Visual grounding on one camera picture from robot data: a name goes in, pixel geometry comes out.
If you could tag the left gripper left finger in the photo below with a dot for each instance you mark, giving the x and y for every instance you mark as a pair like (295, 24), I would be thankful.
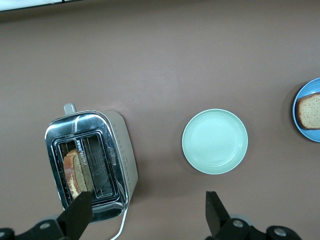
(77, 215)

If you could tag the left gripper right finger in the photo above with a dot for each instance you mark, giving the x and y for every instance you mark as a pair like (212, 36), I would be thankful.
(215, 215)

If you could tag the brown bread slice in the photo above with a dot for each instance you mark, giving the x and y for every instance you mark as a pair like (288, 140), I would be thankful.
(310, 111)
(72, 172)

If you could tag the pale green round plate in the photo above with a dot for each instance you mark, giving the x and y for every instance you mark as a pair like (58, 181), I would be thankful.
(215, 141)

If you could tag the blue round plate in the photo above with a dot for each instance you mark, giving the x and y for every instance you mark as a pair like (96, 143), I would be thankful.
(312, 136)

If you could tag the beige chrome two-slot toaster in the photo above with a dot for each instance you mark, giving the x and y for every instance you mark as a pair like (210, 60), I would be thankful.
(127, 155)

